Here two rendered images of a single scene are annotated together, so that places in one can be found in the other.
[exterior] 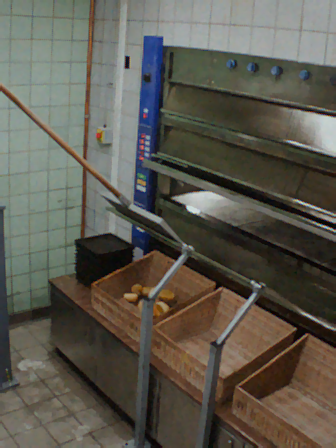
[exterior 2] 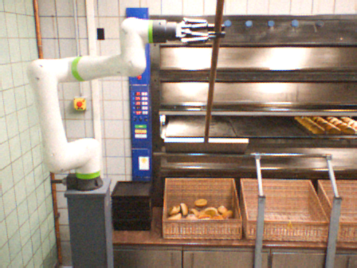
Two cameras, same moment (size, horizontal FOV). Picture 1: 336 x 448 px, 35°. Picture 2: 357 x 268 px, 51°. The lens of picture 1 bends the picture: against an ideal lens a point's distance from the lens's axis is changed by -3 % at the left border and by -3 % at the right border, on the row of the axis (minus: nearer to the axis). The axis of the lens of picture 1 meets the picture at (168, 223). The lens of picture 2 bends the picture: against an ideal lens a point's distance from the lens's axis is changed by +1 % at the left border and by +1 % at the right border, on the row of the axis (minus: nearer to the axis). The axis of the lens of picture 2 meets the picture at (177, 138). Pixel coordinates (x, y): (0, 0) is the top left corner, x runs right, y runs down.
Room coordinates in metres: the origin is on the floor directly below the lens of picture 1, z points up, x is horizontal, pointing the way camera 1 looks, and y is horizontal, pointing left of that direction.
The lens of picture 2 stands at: (1.31, 2.08, 1.94)
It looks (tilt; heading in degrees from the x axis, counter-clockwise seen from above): 15 degrees down; 312
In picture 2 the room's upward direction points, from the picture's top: straight up
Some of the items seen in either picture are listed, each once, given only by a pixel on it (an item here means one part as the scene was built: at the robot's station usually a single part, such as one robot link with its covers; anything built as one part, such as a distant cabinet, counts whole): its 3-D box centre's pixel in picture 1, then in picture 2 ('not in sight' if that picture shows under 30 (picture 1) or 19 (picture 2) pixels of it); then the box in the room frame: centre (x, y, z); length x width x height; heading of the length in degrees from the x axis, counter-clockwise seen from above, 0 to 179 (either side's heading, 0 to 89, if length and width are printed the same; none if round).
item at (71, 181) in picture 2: not in sight; (77, 180); (2.88, 1.09, 1.23); 0.26 x 0.15 x 0.06; 44
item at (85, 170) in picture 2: not in sight; (84, 157); (2.84, 1.06, 1.36); 0.16 x 0.13 x 0.19; 92
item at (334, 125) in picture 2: not in sight; (330, 123); (2.42, -1.22, 1.21); 0.61 x 0.48 x 0.06; 130
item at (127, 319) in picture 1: (151, 295); (200, 206); (2.86, 0.07, 0.72); 0.56 x 0.49 x 0.28; 41
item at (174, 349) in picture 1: (221, 341); (280, 207); (2.40, -0.31, 0.72); 0.56 x 0.49 x 0.28; 39
